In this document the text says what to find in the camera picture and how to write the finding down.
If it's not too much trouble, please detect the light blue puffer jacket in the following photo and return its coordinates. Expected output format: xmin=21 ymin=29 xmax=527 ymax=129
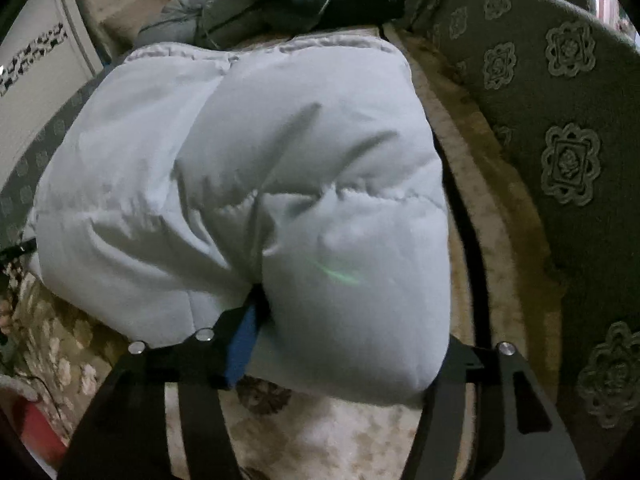
xmin=25 ymin=34 xmax=451 ymax=405

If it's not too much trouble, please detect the person's hand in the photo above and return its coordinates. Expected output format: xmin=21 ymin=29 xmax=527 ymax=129
xmin=0 ymin=299 xmax=13 ymax=335

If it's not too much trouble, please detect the floral patterned bed blanket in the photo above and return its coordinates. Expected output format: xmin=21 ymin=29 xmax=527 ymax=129
xmin=12 ymin=29 xmax=472 ymax=479

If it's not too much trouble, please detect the white wardrobe with black pattern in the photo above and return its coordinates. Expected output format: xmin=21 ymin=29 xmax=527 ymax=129
xmin=1 ymin=0 xmax=103 ymax=182

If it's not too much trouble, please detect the beige pillow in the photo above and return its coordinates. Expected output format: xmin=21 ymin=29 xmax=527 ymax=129
xmin=74 ymin=0 xmax=172 ymax=51

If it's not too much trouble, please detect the grey blue folded quilt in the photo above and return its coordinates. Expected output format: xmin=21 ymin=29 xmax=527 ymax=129
xmin=134 ymin=0 xmax=314 ymax=51

